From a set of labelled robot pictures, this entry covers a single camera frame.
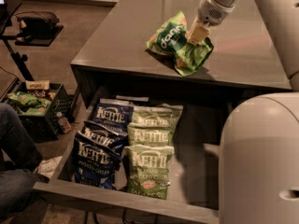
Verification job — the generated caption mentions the black stand with tray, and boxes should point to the black stand with tray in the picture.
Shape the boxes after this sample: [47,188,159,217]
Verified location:
[0,0,64,82]

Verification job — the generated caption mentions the green rice chip bag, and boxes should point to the green rice chip bag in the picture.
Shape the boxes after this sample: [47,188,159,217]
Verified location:
[146,11,214,77]

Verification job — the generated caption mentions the blue Kettle bag middle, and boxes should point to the blue Kettle bag middle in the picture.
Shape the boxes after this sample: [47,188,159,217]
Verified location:
[81,120,127,154]

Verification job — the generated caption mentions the green Kettle bag middle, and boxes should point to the green Kettle bag middle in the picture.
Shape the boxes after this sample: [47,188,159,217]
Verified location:
[127,123,172,147]

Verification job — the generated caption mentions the white sneaker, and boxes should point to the white sneaker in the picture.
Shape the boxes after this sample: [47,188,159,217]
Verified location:
[34,156,62,178]

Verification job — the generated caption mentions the blue Kettle bag back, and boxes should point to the blue Kettle bag back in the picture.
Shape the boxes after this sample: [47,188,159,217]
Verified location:
[93,99,134,133]

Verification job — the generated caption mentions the green Kettle bag back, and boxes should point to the green Kettle bag back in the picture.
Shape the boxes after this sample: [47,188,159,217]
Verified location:
[132,104,183,129]

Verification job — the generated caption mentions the open grey top drawer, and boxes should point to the open grey top drawer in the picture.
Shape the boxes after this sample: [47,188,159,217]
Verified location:
[35,86,228,224]

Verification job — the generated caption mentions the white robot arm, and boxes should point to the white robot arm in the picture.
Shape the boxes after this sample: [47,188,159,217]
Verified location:
[188,0,299,224]

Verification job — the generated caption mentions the grey counter cabinet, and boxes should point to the grey counter cabinet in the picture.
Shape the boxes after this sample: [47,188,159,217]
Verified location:
[71,0,291,103]

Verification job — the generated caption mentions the green snack bags in crate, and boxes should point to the green snack bags in crate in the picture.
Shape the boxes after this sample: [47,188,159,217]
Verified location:
[7,91,50,116]

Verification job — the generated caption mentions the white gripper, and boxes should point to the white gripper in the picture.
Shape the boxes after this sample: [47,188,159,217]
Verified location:
[187,0,235,45]

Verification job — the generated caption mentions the blue Kettle bag front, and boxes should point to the blue Kettle bag front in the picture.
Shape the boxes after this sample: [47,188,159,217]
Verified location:
[73,132,121,189]

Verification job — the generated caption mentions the green Kettle jalapeno bag front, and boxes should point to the green Kettle jalapeno bag front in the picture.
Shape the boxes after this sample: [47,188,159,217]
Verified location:
[125,145,174,200]

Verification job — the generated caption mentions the black plastic crate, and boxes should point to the black plastic crate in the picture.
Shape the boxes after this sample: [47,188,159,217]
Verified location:
[4,82,69,143]

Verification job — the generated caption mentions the dark bag on tray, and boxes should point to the dark bag on tray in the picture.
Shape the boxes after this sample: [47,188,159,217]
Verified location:
[16,11,60,43]

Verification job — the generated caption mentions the person's leg in jeans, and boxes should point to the person's leg in jeans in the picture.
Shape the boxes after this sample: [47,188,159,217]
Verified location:
[0,103,42,217]

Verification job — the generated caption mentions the small bottle beside crate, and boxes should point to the small bottle beside crate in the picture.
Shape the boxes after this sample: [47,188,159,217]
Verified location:
[56,112,71,133]

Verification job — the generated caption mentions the brown snack box in crate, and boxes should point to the brown snack box in crate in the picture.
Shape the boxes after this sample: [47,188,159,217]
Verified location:
[25,80,50,91]

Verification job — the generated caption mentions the blue kettle bag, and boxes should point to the blue kettle bag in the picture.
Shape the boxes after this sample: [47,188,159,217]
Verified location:
[93,99,134,133]
[73,132,121,189]
[81,120,127,154]

